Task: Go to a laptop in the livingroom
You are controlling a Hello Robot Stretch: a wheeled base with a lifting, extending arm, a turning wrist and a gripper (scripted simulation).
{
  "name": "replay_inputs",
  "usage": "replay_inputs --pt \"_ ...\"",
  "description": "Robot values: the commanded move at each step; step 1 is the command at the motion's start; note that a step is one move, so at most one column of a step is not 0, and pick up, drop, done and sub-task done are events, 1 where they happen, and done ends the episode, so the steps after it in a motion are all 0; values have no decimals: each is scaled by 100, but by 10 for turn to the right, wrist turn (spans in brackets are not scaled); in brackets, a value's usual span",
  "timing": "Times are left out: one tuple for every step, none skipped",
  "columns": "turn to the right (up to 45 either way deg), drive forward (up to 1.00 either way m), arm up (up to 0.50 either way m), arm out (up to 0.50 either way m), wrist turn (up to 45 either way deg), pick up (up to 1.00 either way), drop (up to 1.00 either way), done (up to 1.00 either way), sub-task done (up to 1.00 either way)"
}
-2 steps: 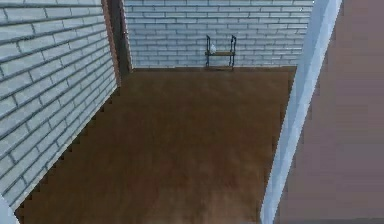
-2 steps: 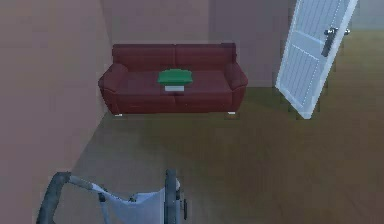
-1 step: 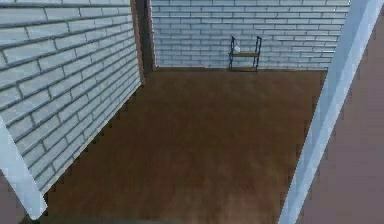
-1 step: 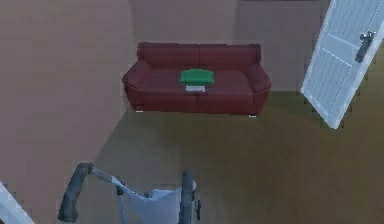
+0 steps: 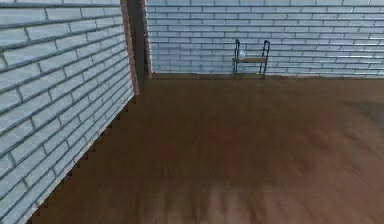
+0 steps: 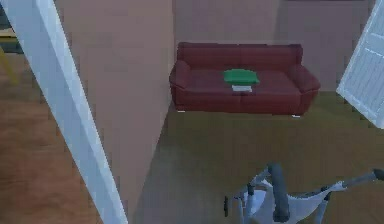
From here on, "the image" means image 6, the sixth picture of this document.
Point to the dark red sofa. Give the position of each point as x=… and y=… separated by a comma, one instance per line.
x=206, y=86

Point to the green cushion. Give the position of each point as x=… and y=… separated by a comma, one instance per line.
x=240, y=76

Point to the white panelled room door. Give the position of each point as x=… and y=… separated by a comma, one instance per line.
x=366, y=73

